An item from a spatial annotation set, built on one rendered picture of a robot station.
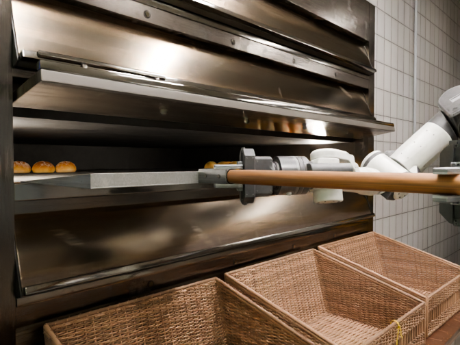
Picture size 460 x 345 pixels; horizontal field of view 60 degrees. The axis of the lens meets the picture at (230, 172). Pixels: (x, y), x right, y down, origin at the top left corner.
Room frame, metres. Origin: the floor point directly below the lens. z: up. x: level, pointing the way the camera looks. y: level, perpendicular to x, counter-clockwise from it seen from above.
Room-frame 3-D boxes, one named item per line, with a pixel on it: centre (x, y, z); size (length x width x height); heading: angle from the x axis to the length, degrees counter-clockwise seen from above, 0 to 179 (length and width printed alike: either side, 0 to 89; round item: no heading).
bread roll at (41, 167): (1.85, 0.86, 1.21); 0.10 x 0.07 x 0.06; 132
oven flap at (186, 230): (1.55, -0.13, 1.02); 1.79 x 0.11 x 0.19; 136
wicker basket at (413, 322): (1.37, -0.34, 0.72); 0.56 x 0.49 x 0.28; 135
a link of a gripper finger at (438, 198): (0.56, -0.31, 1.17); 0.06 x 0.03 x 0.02; 128
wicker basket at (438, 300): (1.81, -0.75, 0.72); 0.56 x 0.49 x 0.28; 135
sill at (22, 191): (1.56, -0.12, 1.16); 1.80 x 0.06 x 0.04; 136
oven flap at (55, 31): (1.55, -0.13, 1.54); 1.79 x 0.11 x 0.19; 136
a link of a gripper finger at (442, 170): (0.56, -0.31, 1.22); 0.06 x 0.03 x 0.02; 128
